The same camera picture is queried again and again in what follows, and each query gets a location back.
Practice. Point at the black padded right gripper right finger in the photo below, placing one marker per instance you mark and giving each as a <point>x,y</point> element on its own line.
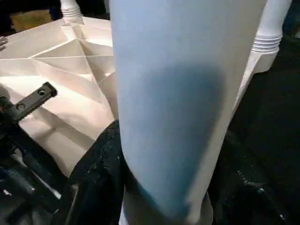
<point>248,187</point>

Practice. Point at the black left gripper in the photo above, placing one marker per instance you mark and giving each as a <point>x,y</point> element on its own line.
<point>21,159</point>

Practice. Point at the white plastic table leg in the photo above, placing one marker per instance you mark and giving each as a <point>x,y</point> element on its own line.
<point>178,93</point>
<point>274,18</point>
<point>70,7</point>

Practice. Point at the white plastic table top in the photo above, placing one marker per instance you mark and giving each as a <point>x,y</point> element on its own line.
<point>70,61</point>

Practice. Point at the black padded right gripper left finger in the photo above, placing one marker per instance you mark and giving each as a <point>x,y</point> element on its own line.
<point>93,183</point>

